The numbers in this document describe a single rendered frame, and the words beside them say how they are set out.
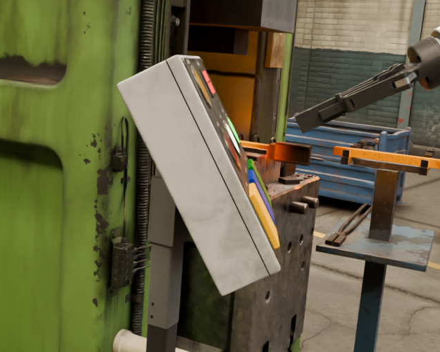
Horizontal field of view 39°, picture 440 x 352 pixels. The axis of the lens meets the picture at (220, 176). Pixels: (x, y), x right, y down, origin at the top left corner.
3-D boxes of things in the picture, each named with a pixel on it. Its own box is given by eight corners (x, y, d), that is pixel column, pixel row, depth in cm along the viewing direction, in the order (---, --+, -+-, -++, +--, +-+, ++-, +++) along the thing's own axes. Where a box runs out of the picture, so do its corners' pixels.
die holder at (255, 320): (302, 333, 171) (320, 176, 163) (246, 394, 137) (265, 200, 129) (135, 286, 195) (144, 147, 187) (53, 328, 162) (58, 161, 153)
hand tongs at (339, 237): (364, 204, 228) (364, 202, 228) (376, 207, 227) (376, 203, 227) (324, 244, 174) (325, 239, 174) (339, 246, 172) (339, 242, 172)
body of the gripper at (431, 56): (459, 81, 90) (401, 108, 91) (441, 79, 98) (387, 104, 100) (441, 34, 89) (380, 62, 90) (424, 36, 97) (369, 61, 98)
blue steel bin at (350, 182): (404, 204, 570) (414, 127, 557) (376, 219, 504) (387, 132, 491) (288, 182, 632) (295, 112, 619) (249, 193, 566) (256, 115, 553)
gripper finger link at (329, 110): (352, 105, 95) (355, 107, 92) (321, 119, 95) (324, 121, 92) (348, 96, 95) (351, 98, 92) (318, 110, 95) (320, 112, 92)
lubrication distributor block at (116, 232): (138, 294, 121) (142, 227, 119) (120, 304, 116) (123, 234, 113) (124, 290, 123) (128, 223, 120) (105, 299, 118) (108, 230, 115)
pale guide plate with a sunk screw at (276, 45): (283, 68, 175) (288, 6, 172) (271, 67, 167) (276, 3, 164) (276, 67, 176) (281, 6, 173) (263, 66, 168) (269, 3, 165)
